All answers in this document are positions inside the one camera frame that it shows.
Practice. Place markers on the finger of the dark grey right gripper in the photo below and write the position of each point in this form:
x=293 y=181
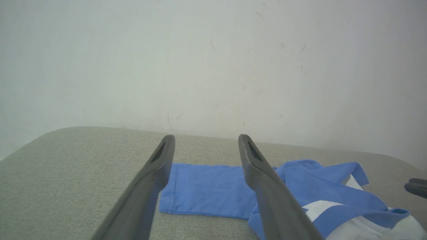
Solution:
x=419 y=181
x=418 y=190

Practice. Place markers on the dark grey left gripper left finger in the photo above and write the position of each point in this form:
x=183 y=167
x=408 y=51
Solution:
x=146 y=193

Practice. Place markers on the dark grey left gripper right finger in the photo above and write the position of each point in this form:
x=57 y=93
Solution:
x=270 y=200

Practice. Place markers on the blue and white t-shirt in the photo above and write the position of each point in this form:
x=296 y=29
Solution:
x=206 y=190

